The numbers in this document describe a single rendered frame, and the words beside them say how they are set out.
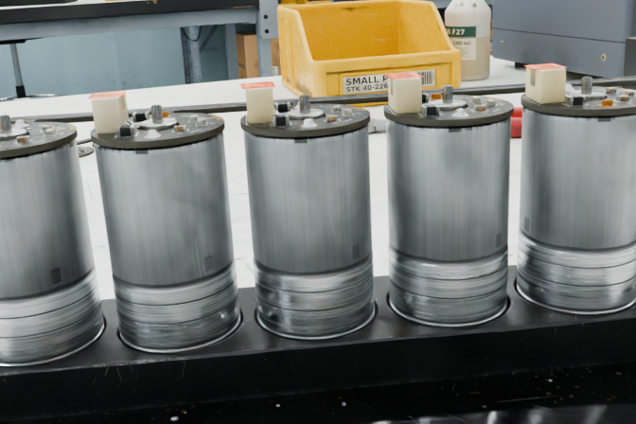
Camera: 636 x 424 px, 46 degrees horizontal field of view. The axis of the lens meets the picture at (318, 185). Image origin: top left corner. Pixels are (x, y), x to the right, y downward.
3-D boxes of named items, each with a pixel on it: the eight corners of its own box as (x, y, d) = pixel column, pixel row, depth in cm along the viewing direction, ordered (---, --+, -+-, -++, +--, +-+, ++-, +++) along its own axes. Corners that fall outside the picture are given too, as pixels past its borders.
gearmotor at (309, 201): (385, 373, 15) (379, 118, 13) (261, 384, 15) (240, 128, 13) (365, 317, 17) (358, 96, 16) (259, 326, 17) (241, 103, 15)
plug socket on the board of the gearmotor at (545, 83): (577, 102, 14) (579, 67, 14) (535, 105, 14) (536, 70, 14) (561, 95, 15) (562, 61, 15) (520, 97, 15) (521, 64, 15)
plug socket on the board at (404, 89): (435, 112, 14) (435, 77, 14) (391, 114, 14) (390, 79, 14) (425, 104, 15) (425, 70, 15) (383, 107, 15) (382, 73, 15)
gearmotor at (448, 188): (522, 360, 15) (531, 108, 13) (402, 371, 15) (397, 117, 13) (485, 306, 17) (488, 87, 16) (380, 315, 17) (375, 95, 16)
